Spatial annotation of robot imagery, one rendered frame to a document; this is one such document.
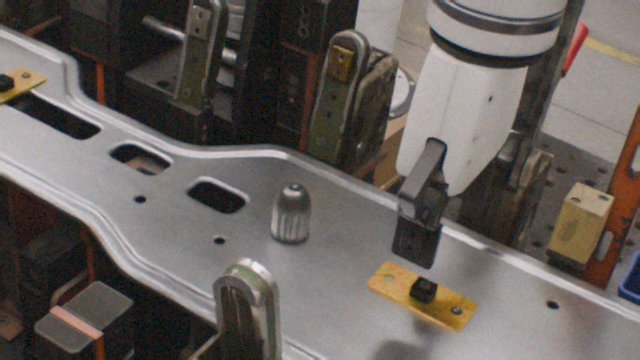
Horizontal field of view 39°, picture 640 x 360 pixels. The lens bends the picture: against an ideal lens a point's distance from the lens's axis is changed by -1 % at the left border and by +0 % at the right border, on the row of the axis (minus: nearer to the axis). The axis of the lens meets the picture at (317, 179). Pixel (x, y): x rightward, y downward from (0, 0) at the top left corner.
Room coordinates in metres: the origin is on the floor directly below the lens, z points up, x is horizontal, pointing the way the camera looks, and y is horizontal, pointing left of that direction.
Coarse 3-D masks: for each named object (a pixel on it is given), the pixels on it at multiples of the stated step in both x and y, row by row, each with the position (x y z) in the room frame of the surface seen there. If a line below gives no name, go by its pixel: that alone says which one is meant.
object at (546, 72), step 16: (576, 0) 0.66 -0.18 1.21; (576, 16) 0.67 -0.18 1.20; (560, 32) 0.66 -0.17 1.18; (560, 48) 0.66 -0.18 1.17; (544, 64) 0.67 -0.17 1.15; (560, 64) 0.66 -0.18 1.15; (528, 80) 0.67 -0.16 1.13; (544, 80) 0.66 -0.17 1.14; (528, 96) 0.67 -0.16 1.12; (544, 96) 0.65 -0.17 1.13; (528, 112) 0.66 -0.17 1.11; (544, 112) 0.66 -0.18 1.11; (512, 128) 0.66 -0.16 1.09; (528, 128) 0.65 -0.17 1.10; (528, 144) 0.65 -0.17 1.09; (512, 176) 0.64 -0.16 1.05
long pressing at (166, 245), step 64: (0, 64) 0.80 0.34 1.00; (64, 64) 0.81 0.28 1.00; (0, 128) 0.68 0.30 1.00; (128, 128) 0.71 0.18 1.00; (64, 192) 0.61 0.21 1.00; (128, 192) 0.62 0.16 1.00; (256, 192) 0.64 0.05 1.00; (320, 192) 0.65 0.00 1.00; (384, 192) 0.66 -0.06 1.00; (128, 256) 0.54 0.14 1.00; (192, 256) 0.55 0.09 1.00; (256, 256) 0.56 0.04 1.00; (320, 256) 0.57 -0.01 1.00; (384, 256) 0.58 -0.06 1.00; (448, 256) 0.59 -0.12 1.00; (512, 256) 0.60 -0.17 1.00; (320, 320) 0.49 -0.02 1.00; (384, 320) 0.50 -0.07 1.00; (512, 320) 0.52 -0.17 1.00; (576, 320) 0.53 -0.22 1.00
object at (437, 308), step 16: (384, 272) 0.56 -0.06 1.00; (400, 272) 0.56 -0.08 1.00; (368, 288) 0.54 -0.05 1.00; (384, 288) 0.54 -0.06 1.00; (400, 288) 0.54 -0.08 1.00; (416, 288) 0.53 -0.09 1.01; (432, 288) 0.53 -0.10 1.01; (400, 304) 0.52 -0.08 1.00; (416, 304) 0.52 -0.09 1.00; (432, 304) 0.53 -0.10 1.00; (448, 304) 0.53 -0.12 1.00; (464, 304) 0.53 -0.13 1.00; (432, 320) 0.51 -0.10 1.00; (448, 320) 0.51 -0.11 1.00; (464, 320) 0.51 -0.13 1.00
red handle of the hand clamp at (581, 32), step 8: (584, 24) 0.77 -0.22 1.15; (576, 32) 0.75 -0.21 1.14; (584, 32) 0.76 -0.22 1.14; (576, 40) 0.75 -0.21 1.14; (584, 40) 0.76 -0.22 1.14; (576, 48) 0.74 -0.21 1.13; (568, 56) 0.73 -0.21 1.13; (568, 64) 0.73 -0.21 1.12; (512, 136) 0.67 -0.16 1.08; (520, 136) 0.67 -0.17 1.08; (504, 144) 0.66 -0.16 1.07; (512, 144) 0.66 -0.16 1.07; (520, 144) 0.66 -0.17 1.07; (504, 152) 0.66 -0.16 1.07; (512, 152) 0.66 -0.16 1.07; (496, 160) 0.66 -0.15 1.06; (504, 160) 0.65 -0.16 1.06; (512, 160) 0.65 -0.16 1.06
